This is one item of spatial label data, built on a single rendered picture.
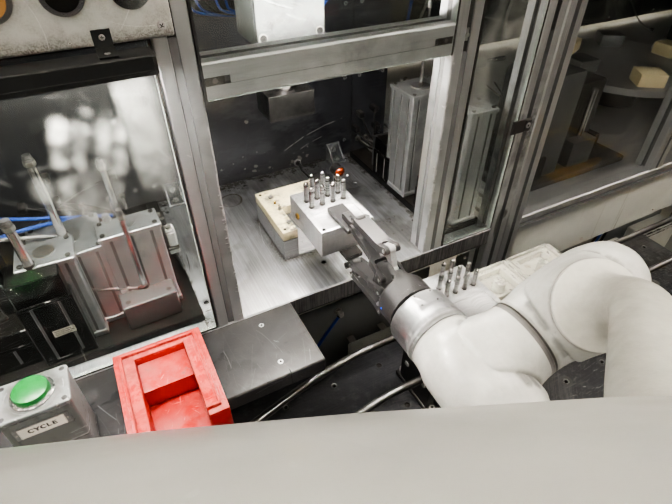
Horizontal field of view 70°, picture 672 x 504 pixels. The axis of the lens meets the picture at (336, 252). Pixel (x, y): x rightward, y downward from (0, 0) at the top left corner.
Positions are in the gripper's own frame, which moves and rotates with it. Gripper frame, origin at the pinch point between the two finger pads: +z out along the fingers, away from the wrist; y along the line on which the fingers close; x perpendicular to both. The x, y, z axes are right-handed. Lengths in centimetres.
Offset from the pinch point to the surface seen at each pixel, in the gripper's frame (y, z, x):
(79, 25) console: 35.2, 0.3, 29.3
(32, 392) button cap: -0.2, -10.0, 46.7
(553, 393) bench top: -36, -26, -34
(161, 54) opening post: 31.1, 1.3, 22.2
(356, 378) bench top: -35.9, -4.6, -1.0
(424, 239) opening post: -9.6, 1.3, -18.6
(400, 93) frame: 10.8, 22.1, -24.8
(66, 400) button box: -1.3, -12.1, 43.5
